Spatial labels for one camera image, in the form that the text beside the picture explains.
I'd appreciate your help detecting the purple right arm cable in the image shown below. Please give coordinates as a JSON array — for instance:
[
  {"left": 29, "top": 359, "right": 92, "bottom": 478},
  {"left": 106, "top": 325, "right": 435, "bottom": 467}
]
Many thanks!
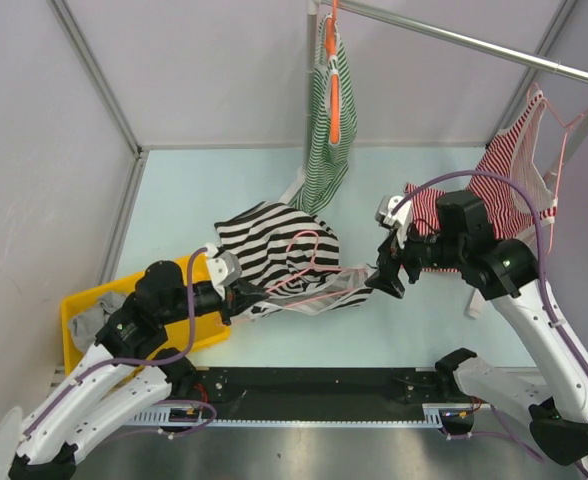
[{"left": 391, "top": 170, "right": 588, "bottom": 474}]

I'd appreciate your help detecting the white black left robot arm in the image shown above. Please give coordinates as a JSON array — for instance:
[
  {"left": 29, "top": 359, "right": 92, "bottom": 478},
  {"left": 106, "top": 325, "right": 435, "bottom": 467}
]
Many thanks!
[{"left": 8, "top": 252, "right": 269, "bottom": 479}]

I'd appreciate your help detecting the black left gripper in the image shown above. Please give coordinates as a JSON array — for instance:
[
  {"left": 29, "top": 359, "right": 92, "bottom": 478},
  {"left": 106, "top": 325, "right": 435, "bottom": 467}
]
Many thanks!
[{"left": 160, "top": 276, "right": 269, "bottom": 324}]

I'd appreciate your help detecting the white slotted cable duct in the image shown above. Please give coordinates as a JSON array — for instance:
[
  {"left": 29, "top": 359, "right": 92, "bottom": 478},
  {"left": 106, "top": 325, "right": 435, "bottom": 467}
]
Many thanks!
[{"left": 126, "top": 400, "right": 474, "bottom": 430}]

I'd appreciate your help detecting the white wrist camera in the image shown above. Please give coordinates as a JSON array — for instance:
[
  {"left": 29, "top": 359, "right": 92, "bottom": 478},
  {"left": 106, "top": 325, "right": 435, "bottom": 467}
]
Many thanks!
[
  {"left": 205, "top": 243, "right": 242, "bottom": 288},
  {"left": 375, "top": 195, "right": 413, "bottom": 246}
]

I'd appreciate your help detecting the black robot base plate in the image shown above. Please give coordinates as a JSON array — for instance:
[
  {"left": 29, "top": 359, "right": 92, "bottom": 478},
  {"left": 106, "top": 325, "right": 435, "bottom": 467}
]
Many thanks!
[{"left": 138, "top": 367, "right": 480, "bottom": 436}]

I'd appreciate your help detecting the orange plastic hanger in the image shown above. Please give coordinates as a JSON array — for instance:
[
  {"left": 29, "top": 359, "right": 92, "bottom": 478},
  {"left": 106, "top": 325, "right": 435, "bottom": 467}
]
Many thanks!
[{"left": 324, "top": 0, "right": 341, "bottom": 145}]

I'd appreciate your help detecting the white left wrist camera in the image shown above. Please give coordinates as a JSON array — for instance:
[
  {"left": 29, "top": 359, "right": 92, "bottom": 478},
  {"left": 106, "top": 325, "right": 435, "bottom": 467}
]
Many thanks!
[{"left": 205, "top": 243, "right": 242, "bottom": 288}]

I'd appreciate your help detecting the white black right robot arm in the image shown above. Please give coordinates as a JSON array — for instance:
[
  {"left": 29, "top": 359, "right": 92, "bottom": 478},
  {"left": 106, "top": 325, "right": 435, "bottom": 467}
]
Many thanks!
[{"left": 366, "top": 190, "right": 588, "bottom": 466}]

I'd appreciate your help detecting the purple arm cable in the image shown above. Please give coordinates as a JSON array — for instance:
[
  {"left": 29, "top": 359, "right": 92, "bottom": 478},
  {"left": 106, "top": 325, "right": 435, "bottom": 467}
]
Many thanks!
[
  {"left": 21, "top": 245, "right": 220, "bottom": 444},
  {"left": 391, "top": 170, "right": 588, "bottom": 474}
]

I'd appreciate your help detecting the metal clothes rail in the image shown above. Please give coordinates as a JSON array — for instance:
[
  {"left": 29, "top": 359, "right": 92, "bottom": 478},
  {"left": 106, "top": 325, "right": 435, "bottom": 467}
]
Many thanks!
[{"left": 337, "top": 1, "right": 588, "bottom": 84}]

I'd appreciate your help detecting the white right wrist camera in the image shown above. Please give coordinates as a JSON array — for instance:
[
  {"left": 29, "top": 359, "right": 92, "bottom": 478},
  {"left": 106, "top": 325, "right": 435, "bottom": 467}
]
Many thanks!
[{"left": 375, "top": 195, "right": 413, "bottom": 246}]

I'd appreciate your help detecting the grey cloth garment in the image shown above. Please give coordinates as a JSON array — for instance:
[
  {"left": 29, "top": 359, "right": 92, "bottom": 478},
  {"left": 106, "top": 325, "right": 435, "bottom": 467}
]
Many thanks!
[{"left": 67, "top": 291, "right": 126, "bottom": 353}]

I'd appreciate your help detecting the yellow plastic bin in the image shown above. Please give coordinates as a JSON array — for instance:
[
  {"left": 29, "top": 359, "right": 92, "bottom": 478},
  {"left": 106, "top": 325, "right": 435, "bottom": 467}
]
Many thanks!
[{"left": 60, "top": 271, "right": 230, "bottom": 375}]

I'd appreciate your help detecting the pink hanger under red top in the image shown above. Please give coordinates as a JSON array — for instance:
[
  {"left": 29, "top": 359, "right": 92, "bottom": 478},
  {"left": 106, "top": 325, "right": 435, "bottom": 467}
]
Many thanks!
[{"left": 536, "top": 67, "right": 588, "bottom": 254}]

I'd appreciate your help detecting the red white striped tank top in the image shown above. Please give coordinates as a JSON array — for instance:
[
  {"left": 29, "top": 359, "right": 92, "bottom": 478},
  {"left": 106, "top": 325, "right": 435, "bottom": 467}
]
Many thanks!
[{"left": 403, "top": 88, "right": 560, "bottom": 274}]

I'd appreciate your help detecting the green white striped tank top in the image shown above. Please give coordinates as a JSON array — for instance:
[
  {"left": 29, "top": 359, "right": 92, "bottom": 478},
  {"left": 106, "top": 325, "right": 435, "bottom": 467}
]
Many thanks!
[{"left": 289, "top": 14, "right": 358, "bottom": 215}]

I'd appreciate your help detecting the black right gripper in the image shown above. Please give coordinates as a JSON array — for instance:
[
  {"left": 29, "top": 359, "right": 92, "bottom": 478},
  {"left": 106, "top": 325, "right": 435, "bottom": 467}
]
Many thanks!
[{"left": 364, "top": 215, "right": 464, "bottom": 298}]

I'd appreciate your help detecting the pink wire hanger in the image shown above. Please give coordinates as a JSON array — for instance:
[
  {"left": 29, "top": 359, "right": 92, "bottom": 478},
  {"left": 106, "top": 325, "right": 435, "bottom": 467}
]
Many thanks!
[{"left": 217, "top": 229, "right": 378, "bottom": 329}]

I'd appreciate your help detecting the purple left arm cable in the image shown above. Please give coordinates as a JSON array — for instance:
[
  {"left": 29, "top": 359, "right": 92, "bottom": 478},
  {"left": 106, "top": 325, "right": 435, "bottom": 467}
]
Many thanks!
[{"left": 21, "top": 245, "right": 220, "bottom": 444}]

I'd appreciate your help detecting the black white striped tank top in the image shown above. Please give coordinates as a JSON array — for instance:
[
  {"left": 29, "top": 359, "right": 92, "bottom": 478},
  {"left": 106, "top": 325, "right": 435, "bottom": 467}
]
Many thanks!
[{"left": 214, "top": 201, "right": 373, "bottom": 320}]

